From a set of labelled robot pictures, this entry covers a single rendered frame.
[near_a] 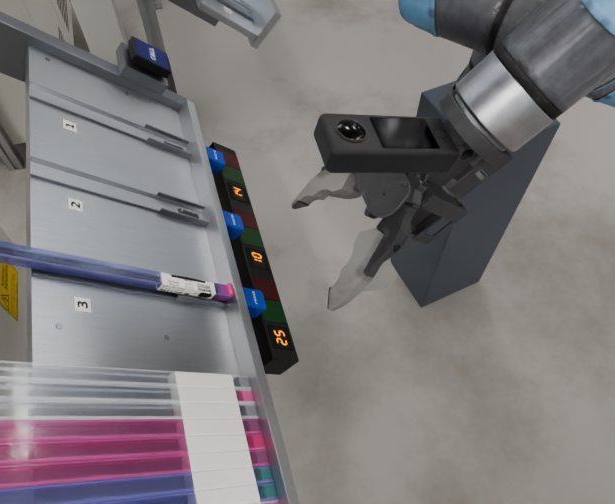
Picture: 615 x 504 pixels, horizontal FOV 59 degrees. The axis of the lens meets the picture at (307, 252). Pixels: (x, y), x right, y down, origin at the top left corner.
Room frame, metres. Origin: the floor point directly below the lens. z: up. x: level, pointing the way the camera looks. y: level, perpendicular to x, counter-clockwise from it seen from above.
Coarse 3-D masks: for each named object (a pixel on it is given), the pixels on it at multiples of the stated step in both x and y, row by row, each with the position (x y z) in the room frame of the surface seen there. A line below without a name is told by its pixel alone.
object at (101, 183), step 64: (64, 64) 0.52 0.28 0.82; (64, 128) 0.41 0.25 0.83; (128, 128) 0.47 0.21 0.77; (64, 192) 0.33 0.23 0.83; (128, 192) 0.37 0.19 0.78; (192, 192) 0.41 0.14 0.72; (128, 256) 0.28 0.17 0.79; (192, 256) 0.31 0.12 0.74; (64, 320) 0.19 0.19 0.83; (128, 320) 0.21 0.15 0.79; (192, 320) 0.23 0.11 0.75
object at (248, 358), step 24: (192, 120) 0.53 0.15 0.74; (192, 144) 0.49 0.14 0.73; (192, 168) 0.46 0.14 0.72; (216, 192) 0.41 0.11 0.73; (216, 216) 0.37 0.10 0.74; (216, 240) 0.34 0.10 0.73; (216, 264) 0.31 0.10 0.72; (240, 288) 0.28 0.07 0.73; (240, 312) 0.25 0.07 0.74; (240, 336) 0.23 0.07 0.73; (240, 360) 0.20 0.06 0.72; (264, 384) 0.18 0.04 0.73; (264, 408) 0.15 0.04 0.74; (264, 432) 0.13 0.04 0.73; (288, 480) 0.09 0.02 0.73
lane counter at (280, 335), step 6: (270, 330) 0.26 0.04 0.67; (276, 330) 0.26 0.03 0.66; (282, 330) 0.27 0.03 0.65; (270, 336) 0.25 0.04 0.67; (276, 336) 0.26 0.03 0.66; (282, 336) 0.26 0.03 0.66; (288, 336) 0.26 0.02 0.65; (276, 342) 0.25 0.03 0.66; (282, 342) 0.25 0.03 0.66; (288, 342) 0.25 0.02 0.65; (276, 348) 0.24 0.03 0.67; (282, 348) 0.24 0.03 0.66; (288, 348) 0.25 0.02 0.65
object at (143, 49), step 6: (138, 42) 0.59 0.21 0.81; (138, 48) 0.57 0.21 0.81; (144, 48) 0.58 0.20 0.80; (150, 48) 0.59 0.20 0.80; (138, 54) 0.56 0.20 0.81; (144, 54) 0.57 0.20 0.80; (150, 54) 0.58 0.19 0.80; (156, 54) 0.59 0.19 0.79; (162, 54) 0.59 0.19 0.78; (150, 60) 0.56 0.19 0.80; (156, 60) 0.57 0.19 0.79; (162, 60) 0.58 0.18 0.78; (162, 66) 0.57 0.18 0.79; (168, 66) 0.58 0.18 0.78
